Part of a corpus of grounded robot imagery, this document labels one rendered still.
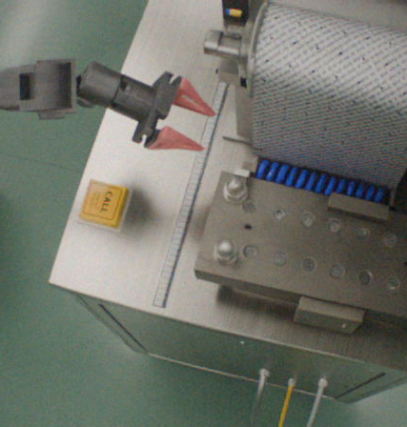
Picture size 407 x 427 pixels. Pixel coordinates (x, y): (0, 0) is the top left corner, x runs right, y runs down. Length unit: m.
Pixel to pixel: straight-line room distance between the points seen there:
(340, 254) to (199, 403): 1.08
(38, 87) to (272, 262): 0.42
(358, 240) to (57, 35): 1.72
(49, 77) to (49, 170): 1.33
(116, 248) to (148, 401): 0.93
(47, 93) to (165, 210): 0.35
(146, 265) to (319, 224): 0.31
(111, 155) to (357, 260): 0.48
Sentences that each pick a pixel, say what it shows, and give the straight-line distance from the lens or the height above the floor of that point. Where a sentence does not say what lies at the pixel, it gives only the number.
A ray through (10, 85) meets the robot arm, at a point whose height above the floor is 1.21.
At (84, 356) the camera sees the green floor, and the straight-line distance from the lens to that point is 2.09.
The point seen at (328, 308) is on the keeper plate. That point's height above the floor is 1.02.
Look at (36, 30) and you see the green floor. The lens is 2.58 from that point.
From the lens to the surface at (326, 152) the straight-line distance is 1.02.
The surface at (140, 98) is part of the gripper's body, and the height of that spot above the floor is 1.17.
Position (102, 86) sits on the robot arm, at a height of 1.19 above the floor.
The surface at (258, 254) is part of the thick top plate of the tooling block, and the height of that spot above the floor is 1.03.
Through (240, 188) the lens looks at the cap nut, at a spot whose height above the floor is 1.07.
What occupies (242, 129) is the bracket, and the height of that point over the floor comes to 0.94.
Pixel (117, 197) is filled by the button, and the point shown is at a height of 0.92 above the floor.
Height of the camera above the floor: 2.03
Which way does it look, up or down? 70 degrees down
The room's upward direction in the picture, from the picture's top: 11 degrees counter-clockwise
